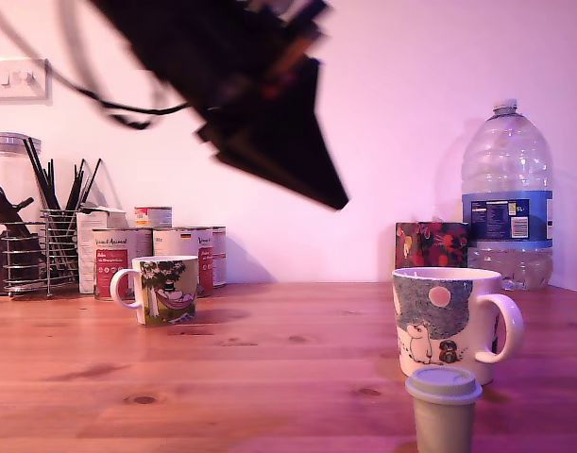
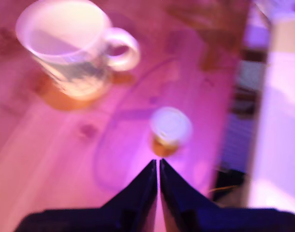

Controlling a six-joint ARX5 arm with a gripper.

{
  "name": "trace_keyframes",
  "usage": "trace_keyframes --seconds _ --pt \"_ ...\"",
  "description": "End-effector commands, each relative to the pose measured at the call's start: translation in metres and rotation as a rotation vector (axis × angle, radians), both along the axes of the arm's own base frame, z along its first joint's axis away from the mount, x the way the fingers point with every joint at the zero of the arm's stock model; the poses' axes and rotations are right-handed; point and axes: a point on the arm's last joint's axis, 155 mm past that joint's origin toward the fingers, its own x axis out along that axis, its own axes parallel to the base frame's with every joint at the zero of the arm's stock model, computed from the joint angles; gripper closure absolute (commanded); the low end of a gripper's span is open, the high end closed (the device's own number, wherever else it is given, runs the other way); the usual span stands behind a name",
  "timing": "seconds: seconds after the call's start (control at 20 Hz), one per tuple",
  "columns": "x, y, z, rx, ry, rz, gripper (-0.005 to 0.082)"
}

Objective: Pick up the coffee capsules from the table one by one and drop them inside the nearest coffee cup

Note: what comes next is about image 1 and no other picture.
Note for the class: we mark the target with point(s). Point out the red floral box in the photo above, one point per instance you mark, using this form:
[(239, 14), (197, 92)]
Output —
[(432, 245)]

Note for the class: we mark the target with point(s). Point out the glass jar with metal lid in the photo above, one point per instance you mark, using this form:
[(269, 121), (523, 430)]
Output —
[(5, 156)]

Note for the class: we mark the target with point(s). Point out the white carton box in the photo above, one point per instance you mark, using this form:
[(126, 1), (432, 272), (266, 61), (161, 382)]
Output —
[(86, 250)]

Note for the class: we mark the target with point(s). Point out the white light switch plate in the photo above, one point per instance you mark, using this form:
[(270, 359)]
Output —
[(19, 80)]

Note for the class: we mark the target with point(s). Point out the green hammock print mug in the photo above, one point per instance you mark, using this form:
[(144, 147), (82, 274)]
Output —
[(167, 292)]

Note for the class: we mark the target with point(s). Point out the white can with red label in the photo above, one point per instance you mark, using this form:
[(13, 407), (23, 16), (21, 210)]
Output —
[(113, 255), (220, 257), (203, 250)]

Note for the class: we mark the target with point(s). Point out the large clear water bottle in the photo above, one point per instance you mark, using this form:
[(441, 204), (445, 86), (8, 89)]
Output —
[(507, 222)]

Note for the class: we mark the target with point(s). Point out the black stick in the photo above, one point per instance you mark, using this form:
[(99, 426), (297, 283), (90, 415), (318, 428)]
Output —
[(52, 184), (43, 172), (73, 186), (92, 179), (37, 172)]

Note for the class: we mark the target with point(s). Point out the blue cartoon print mug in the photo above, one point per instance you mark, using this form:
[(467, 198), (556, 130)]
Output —
[(432, 321)]

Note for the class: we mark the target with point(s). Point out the small cup with white lid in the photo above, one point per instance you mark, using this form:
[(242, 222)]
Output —
[(444, 415)]

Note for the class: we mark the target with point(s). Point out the dark wooden utensil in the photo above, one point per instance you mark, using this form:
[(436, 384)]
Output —
[(5, 207)]

